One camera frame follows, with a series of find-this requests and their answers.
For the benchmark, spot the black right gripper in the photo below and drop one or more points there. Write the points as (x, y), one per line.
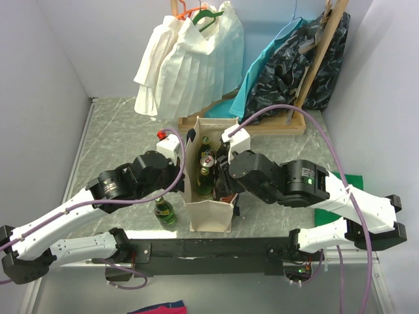
(222, 163)

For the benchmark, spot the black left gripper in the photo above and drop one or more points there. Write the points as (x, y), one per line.
(175, 172)

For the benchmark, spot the green bottle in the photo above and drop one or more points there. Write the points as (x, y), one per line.
(205, 183)
(205, 148)
(164, 211)

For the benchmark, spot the silver beverage can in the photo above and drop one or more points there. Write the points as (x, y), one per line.
(207, 161)

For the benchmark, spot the cream canvas tote bag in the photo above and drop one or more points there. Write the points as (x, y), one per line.
(205, 215)

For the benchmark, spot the cola glass bottle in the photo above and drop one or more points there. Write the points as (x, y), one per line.
(221, 156)

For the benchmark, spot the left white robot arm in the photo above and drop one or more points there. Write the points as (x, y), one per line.
(33, 249)

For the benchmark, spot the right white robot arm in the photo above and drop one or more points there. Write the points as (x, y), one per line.
(302, 183)

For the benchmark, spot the green cloth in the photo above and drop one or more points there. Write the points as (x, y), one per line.
(323, 217)

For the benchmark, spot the wooden clothes rack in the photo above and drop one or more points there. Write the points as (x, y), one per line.
(285, 123)

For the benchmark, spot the teal shirt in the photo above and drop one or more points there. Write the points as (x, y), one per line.
(235, 108)

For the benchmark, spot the black base beam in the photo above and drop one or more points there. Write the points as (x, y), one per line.
(265, 255)

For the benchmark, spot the dark patterned garment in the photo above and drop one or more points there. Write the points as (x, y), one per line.
(287, 65)

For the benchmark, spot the white pleated garment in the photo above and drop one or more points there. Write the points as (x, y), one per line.
(188, 65)

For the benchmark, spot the pink and blue cloth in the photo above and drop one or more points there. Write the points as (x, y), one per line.
(177, 307)

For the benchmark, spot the orange hanger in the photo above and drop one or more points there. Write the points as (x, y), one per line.
(186, 12)

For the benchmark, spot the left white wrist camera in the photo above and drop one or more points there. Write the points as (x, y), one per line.
(168, 145)

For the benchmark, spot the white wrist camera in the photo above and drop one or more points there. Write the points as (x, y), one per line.
(168, 145)
(239, 142)

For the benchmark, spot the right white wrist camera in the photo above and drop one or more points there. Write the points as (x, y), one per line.
(239, 142)

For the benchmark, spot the blue wire hanger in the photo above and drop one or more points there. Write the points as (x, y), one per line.
(294, 20)

